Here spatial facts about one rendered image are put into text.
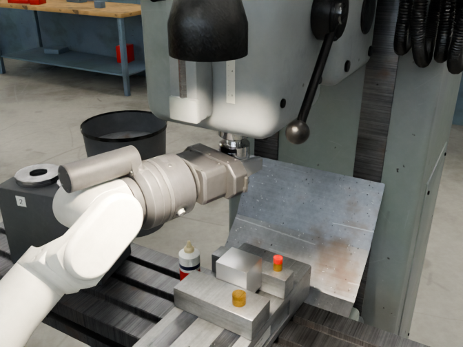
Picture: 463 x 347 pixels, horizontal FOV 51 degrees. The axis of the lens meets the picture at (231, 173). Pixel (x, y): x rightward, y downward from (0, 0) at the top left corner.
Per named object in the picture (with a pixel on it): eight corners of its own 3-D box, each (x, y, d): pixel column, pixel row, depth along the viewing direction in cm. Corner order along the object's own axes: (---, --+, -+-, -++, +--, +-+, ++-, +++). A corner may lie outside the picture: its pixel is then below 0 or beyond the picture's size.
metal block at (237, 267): (246, 302, 81) (247, 272, 78) (215, 290, 84) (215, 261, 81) (261, 286, 85) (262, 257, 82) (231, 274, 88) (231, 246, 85)
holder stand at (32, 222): (102, 286, 98) (89, 197, 89) (12, 265, 104) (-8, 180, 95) (131, 253, 108) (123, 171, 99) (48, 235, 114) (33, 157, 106)
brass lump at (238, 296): (241, 309, 75) (241, 299, 74) (229, 304, 76) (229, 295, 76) (248, 301, 77) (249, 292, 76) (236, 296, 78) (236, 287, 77)
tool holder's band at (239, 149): (253, 143, 75) (253, 137, 75) (246, 155, 71) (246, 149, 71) (223, 140, 76) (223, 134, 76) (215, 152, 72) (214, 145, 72)
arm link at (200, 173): (249, 151, 67) (179, 176, 59) (247, 213, 71) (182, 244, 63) (191, 128, 75) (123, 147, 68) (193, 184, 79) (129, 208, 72)
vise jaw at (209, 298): (251, 341, 75) (252, 321, 73) (173, 306, 82) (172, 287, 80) (270, 318, 79) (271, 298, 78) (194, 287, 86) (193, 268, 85)
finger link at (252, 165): (258, 171, 76) (229, 182, 72) (259, 152, 74) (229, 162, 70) (266, 174, 75) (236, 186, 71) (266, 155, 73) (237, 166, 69)
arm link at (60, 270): (155, 217, 59) (80, 310, 54) (118, 204, 66) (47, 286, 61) (122, 182, 56) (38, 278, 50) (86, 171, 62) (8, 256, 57)
